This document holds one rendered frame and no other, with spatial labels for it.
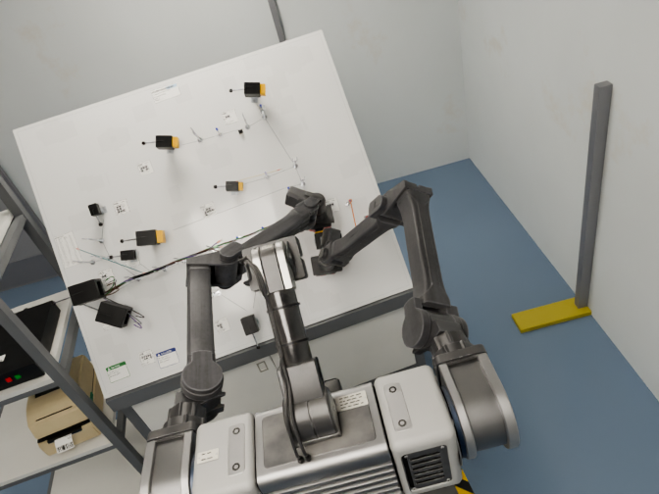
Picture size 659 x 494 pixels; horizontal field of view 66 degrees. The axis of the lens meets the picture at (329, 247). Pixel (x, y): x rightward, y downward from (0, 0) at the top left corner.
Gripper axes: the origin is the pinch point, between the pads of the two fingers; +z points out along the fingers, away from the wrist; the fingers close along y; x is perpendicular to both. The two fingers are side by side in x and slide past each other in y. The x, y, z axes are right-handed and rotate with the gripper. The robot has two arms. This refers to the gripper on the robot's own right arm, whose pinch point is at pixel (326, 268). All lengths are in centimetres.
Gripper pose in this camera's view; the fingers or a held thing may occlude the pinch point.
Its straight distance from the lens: 183.1
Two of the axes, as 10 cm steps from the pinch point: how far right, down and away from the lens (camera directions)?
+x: 1.7, 9.6, -2.1
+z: -0.2, 2.2, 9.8
